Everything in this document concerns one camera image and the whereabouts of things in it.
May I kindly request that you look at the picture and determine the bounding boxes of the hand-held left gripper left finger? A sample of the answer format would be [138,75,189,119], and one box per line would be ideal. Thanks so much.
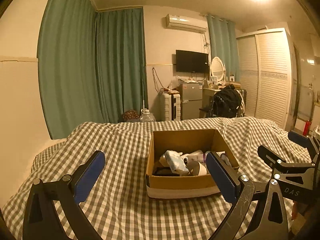
[22,150,106,240]

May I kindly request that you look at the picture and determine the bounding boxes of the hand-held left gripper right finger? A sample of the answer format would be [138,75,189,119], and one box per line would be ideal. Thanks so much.
[206,151,289,240]

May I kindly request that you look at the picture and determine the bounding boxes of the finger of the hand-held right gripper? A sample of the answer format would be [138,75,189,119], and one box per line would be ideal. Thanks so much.
[288,130,320,155]
[257,145,287,168]

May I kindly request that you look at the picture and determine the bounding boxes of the white tape roll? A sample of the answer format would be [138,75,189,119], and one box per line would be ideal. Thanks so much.
[187,162,211,177]

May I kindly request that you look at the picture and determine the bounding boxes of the white labelled bottle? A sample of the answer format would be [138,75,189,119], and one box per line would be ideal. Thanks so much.
[186,149,208,165]

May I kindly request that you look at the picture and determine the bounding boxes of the cardboard box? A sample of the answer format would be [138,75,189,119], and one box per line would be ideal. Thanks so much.
[145,128,239,199]

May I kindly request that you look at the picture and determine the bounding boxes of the floral blue tissue packet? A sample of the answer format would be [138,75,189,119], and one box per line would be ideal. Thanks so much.
[165,150,190,176]

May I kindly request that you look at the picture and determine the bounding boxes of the black clear bottle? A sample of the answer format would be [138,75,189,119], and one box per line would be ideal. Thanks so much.
[152,166,176,177]

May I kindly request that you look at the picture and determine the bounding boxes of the red fire extinguisher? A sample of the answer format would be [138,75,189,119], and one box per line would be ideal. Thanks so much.
[302,120,312,136]

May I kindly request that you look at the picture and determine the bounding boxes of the green checkered blanket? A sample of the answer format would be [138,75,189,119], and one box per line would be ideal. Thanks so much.
[2,116,316,240]

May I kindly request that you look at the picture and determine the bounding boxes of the white louvred wardrobe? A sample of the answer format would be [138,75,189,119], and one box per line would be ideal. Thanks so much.
[236,28,298,131]

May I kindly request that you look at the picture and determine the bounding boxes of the black backpack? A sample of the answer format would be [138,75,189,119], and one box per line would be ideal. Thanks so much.
[211,85,242,118]

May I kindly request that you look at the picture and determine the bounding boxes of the patterned brown bag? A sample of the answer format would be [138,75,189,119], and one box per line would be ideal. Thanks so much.
[122,109,139,123]

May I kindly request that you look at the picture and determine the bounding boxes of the wooden dressing table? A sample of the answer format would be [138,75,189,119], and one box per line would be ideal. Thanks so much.
[199,80,242,118]

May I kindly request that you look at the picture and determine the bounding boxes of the small silver fridge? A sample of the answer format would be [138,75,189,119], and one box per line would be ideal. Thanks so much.
[178,82,203,121]

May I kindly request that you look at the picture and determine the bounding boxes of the clear water jug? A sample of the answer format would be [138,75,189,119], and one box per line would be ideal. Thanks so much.
[139,108,156,123]

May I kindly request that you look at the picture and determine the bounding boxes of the white suitcase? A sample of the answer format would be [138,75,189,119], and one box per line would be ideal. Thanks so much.
[160,93,182,122]

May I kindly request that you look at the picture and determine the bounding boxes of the oval white vanity mirror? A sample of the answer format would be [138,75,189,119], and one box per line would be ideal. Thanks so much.
[210,56,227,83]

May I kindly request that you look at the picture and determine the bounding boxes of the clear plastic bag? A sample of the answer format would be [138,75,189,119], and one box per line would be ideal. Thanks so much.
[169,76,182,93]

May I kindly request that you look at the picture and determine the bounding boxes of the wide green curtain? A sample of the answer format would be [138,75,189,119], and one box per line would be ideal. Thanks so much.
[37,0,148,140]

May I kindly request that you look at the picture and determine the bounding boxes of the narrow green curtain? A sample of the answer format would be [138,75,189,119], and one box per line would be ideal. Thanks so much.
[206,15,241,83]

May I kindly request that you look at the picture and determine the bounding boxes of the white air conditioner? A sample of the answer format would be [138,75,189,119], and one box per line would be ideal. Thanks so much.
[164,13,209,34]

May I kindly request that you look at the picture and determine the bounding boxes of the hanging wall cables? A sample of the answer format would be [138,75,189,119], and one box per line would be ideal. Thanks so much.
[152,67,166,93]

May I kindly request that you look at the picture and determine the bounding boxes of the black wall television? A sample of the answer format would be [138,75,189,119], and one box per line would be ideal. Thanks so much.
[175,49,209,74]

